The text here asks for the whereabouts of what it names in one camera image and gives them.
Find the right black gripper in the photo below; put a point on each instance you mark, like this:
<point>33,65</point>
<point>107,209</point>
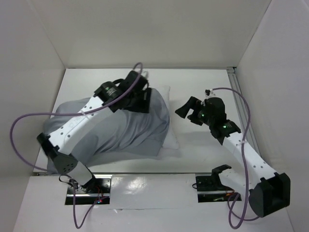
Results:
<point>195,113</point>

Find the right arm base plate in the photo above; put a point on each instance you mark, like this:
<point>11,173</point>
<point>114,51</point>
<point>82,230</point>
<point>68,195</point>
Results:
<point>210,191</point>

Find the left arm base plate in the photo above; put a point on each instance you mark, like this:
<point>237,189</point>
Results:
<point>99,193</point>

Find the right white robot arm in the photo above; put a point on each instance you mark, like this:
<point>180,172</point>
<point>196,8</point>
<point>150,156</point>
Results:
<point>268,190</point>

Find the white pillow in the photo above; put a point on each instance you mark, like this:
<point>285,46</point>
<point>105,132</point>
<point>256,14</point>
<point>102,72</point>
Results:
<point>170,135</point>

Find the aluminium frame rail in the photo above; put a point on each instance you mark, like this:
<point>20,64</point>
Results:
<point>241,101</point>

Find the grey pillowcase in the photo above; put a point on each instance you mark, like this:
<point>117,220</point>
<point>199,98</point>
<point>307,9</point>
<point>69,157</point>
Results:
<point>125,128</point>

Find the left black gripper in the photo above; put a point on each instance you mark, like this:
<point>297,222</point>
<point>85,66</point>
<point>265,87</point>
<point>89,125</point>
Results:
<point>144,106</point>

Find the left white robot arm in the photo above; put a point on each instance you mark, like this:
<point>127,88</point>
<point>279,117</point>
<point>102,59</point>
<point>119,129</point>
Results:
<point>109,98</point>

